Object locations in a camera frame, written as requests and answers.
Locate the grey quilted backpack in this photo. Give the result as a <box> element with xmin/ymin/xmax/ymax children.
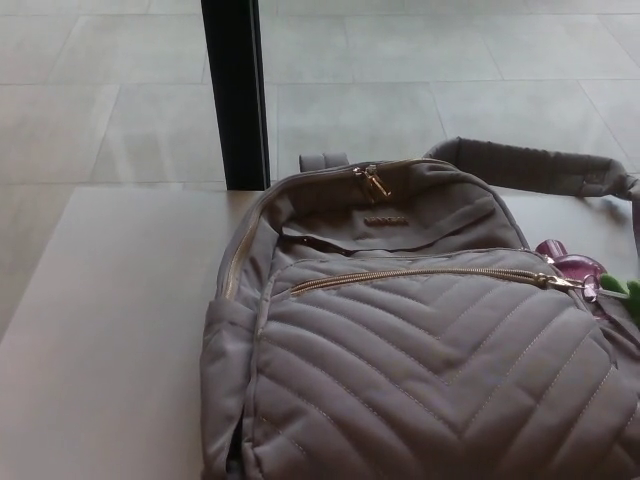
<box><xmin>197</xmin><ymin>134</ymin><xmax>640</xmax><ymax>480</ymax></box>

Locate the green frog plush keychain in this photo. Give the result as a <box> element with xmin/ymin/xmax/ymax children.
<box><xmin>579</xmin><ymin>272</ymin><xmax>640</xmax><ymax>317</ymax></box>

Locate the purple transparent bottle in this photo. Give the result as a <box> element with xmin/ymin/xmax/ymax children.
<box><xmin>535</xmin><ymin>239</ymin><xmax>609</xmax><ymax>321</ymax></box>

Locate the black window frame post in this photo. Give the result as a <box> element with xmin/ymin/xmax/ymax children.
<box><xmin>201</xmin><ymin>0</ymin><xmax>272</xmax><ymax>192</ymax></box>

